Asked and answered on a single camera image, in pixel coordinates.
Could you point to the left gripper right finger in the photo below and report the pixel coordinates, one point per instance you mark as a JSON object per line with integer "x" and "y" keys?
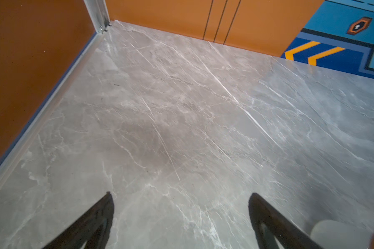
{"x": 273, "y": 229}

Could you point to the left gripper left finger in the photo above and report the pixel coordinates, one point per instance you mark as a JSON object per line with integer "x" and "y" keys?
{"x": 89, "y": 231}

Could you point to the frosted glass carafe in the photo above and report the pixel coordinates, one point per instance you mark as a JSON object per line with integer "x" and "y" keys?
{"x": 335, "y": 235}

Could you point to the left aluminium corner post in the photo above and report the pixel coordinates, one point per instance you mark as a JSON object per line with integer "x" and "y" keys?
{"x": 98, "y": 13}

